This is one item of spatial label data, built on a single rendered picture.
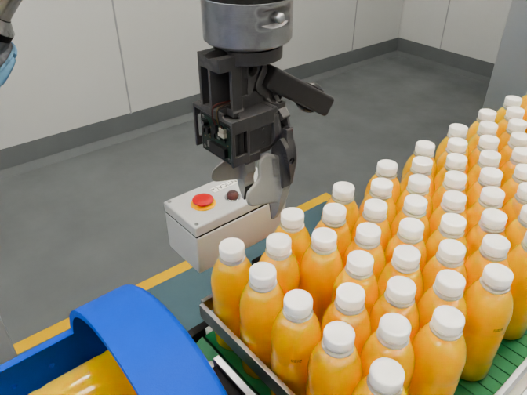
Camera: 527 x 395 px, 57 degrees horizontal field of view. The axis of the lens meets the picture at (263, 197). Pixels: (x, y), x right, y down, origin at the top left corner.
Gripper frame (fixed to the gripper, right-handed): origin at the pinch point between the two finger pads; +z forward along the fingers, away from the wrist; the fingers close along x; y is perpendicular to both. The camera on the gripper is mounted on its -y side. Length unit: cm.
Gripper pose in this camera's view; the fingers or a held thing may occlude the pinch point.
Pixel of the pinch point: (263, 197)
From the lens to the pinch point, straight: 61.6
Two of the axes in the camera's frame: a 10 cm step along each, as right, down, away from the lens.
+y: -7.6, 3.6, -5.4
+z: 0.0, 8.3, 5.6
